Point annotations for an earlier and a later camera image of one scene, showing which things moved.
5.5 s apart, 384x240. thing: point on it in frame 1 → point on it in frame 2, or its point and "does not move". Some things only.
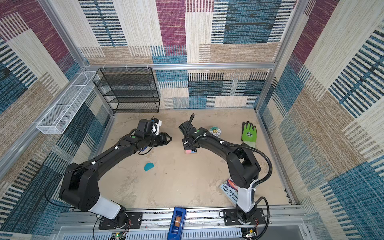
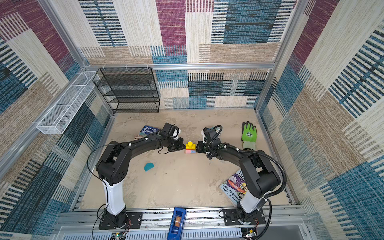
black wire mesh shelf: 129,89 does not move
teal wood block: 148,166 does not move
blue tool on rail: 177,224 does not move
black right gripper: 186,146 → 199,147
